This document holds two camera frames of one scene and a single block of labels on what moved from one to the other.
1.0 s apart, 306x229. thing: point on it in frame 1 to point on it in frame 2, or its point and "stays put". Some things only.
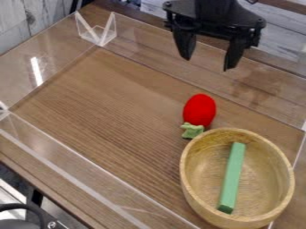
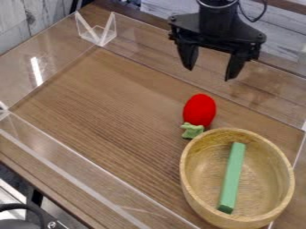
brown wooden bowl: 267,177 stays put
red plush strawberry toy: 199,114 stays put
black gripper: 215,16 to 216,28
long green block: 232,181 stays put
